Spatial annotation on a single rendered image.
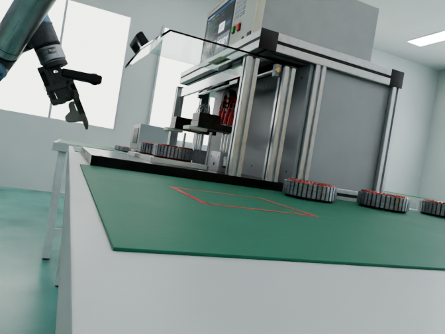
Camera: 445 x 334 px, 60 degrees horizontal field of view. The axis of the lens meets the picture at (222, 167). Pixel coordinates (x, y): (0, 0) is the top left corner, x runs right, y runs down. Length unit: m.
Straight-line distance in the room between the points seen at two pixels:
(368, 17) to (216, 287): 1.16
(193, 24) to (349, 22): 5.12
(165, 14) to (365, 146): 5.29
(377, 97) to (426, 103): 7.71
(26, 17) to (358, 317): 1.03
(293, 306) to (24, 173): 5.67
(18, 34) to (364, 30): 0.94
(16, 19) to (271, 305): 1.03
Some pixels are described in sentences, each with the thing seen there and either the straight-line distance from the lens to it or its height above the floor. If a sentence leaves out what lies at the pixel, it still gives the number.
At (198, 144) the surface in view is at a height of 0.84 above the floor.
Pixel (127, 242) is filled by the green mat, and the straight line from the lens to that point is 0.21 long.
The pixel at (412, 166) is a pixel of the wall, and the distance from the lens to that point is 8.60.
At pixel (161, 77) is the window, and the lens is 5.95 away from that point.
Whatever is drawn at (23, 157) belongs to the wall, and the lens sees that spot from 5.78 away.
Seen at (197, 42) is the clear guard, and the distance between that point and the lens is 0.93.
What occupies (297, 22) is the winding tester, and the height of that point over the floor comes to 1.20.
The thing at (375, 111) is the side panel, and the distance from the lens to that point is 1.12.
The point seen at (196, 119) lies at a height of 0.90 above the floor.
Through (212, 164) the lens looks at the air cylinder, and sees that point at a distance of 1.10.
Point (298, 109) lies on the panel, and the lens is 0.99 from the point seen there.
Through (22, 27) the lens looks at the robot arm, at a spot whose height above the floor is 1.05.
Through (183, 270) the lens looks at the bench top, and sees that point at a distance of 0.19.
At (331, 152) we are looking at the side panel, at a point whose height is 0.87.
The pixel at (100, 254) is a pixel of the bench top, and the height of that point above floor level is 0.75.
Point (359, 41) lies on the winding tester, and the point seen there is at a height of 1.21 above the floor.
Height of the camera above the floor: 0.80
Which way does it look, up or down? 1 degrees down
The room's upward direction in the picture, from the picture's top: 9 degrees clockwise
